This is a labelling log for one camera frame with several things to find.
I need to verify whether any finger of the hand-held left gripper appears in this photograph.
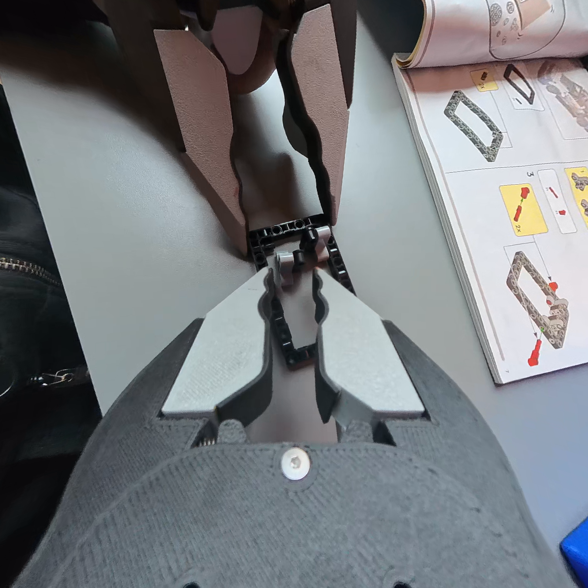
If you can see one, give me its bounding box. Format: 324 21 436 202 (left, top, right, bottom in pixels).
282 4 351 226
154 28 251 257

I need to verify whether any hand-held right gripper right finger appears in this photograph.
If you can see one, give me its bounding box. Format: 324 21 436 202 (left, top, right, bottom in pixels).
314 270 425 424

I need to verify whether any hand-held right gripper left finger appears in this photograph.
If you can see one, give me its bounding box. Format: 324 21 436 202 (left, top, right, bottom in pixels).
160 267 276 426

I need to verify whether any black rectangular lego frame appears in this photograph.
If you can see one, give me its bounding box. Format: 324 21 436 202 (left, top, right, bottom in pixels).
248 218 356 370

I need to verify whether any lego instruction booklet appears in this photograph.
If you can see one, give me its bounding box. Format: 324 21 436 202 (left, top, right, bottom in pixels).
393 0 588 386

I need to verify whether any person's black jacket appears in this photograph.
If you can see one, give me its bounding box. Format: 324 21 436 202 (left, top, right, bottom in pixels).
0 83 103 579

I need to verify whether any blue plastic bin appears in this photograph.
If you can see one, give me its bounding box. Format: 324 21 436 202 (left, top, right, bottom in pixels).
560 517 588 584

